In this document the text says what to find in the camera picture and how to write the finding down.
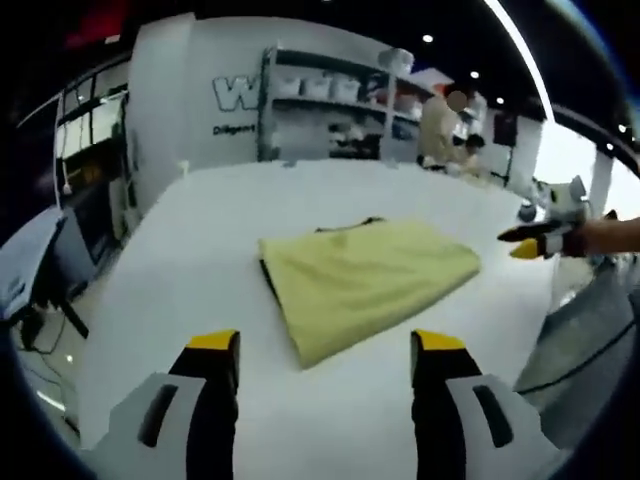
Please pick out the grey round pot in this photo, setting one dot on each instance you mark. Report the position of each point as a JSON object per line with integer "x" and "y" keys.
{"x": 529, "y": 212}

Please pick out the white cup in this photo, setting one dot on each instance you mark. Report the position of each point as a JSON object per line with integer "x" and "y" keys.
{"x": 183, "y": 168}

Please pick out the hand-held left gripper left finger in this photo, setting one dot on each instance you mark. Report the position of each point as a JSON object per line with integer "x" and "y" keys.
{"x": 210, "y": 425}

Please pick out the small grey object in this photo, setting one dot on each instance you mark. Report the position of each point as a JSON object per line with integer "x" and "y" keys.
{"x": 290, "y": 163}

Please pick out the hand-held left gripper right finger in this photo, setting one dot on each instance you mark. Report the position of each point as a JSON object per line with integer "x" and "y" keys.
{"x": 435, "y": 425}

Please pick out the long ceiling light strip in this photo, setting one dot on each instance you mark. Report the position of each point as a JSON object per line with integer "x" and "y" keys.
{"x": 525, "y": 47}

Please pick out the black sign on stand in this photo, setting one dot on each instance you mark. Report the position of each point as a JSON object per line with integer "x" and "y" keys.
{"x": 505, "y": 127}

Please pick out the yellow garment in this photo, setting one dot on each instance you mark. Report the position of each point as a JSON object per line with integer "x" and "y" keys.
{"x": 360, "y": 280}

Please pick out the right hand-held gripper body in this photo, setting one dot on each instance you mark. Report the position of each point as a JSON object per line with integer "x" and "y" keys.
{"x": 567, "y": 205}

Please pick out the grey metal shelf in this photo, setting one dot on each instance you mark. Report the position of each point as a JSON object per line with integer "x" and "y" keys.
{"x": 325, "y": 115}

